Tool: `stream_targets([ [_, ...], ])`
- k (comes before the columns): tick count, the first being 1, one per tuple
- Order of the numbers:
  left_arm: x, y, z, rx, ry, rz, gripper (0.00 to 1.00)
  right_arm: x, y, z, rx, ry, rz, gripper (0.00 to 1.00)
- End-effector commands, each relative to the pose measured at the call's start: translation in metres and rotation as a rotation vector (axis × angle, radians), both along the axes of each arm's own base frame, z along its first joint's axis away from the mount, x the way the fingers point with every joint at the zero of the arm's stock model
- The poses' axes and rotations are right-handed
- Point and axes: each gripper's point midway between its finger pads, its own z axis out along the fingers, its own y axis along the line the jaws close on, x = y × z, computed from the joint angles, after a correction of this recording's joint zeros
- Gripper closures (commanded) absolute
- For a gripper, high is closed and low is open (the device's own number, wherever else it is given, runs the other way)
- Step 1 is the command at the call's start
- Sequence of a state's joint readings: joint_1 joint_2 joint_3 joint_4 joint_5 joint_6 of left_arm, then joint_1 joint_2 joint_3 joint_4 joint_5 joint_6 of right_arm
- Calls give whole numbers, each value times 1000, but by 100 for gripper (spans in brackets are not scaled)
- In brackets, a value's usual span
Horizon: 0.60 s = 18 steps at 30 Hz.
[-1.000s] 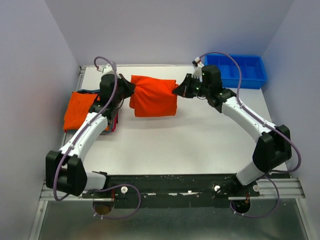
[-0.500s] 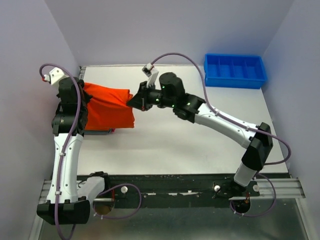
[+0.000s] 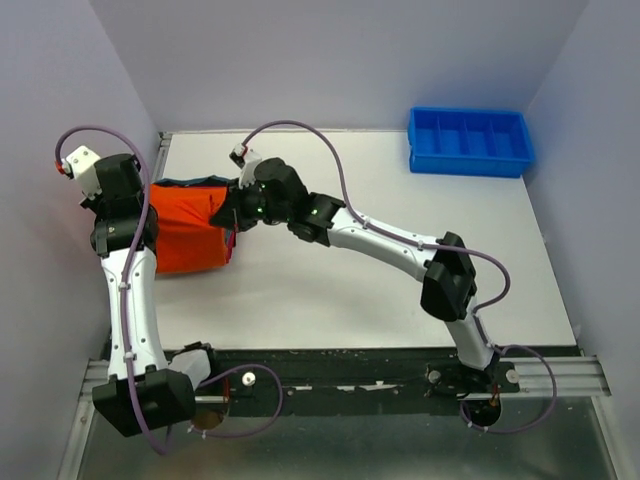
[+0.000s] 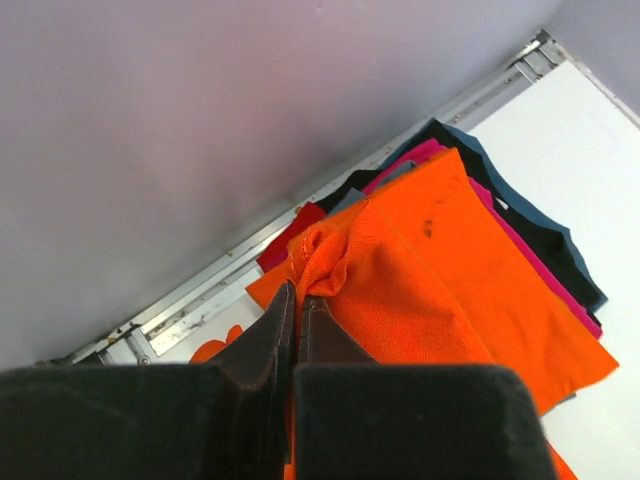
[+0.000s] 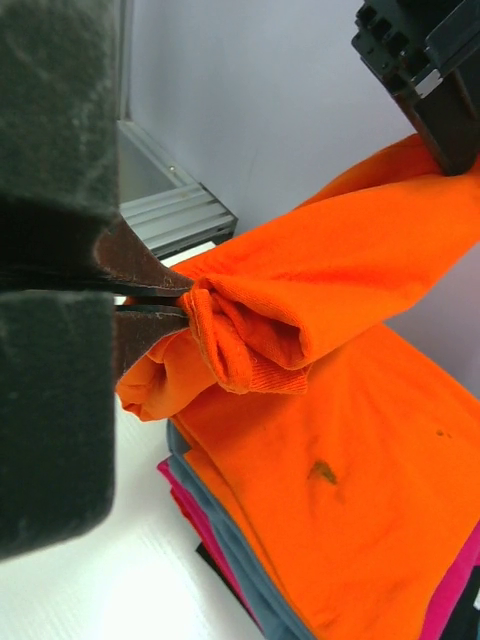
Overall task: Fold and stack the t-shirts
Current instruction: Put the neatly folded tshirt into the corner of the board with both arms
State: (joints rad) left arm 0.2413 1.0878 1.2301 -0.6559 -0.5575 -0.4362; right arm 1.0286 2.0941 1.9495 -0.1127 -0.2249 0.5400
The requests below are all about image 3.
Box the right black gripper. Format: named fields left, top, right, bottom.
left=211, top=176, right=291, bottom=234

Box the orange t shirt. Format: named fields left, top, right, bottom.
left=150, top=185, right=228, bottom=274

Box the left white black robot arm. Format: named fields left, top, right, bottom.
left=80, top=151, right=222, bottom=437

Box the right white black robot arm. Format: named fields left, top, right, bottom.
left=210, top=158, right=497, bottom=392

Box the folded magenta shirt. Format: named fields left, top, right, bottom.
left=225, top=230, right=236, bottom=263

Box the folded dark teal shirt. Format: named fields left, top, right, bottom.
left=152, top=175, right=233, bottom=189

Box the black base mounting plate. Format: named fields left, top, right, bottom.
left=196, top=348, right=520, bottom=417

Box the blue plastic bin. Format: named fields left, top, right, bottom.
left=407, top=107, right=535, bottom=178

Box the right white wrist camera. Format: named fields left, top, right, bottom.
left=229, top=144, right=263, bottom=189

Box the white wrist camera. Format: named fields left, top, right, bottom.
left=229, top=144, right=263, bottom=189
left=57, top=145, right=102, bottom=200

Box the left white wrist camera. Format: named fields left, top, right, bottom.
left=57, top=145, right=102, bottom=200

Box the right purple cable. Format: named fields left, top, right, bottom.
left=242, top=119, right=512, bottom=316

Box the purple cable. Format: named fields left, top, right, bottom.
left=53, top=124, right=174, bottom=456
left=242, top=119, right=512, bottom=316

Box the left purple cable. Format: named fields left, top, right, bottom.
left=53, top=124, right=174, bottom=456

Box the aluminium frame rail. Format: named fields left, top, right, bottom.
left=512, top=357, right=611, bottom=398

